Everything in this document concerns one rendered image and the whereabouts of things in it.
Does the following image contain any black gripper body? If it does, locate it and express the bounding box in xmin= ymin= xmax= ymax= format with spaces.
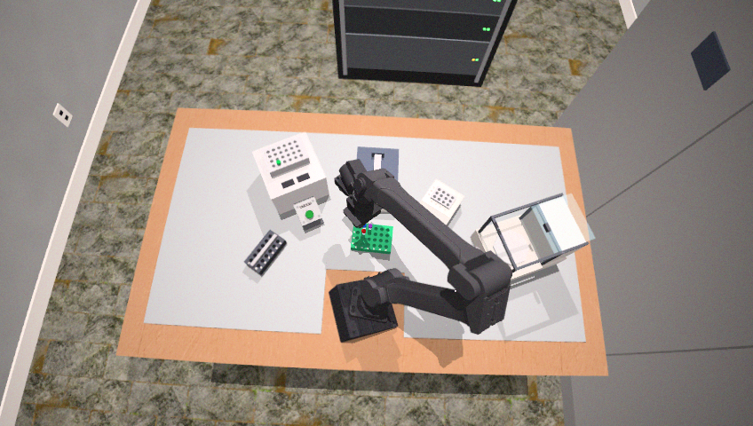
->
xmin=343 ymin=203 xmax=382 ymax=228

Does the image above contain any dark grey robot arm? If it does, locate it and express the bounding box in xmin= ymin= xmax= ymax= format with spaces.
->
xmin=334 ymin=159 xmax=512 ymax=335

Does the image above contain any white block with grey holes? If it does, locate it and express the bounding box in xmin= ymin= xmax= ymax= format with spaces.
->
xmin=420 ymin=179 xmax=464 ymax=225

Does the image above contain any green tube rack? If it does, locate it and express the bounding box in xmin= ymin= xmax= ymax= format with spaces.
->
xmin=351 ymin=224 xmax=393 ymax=254

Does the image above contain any light grey bench mat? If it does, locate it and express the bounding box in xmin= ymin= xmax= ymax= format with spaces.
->
xmin=144 ymin=128 xmax=586 ymax=342

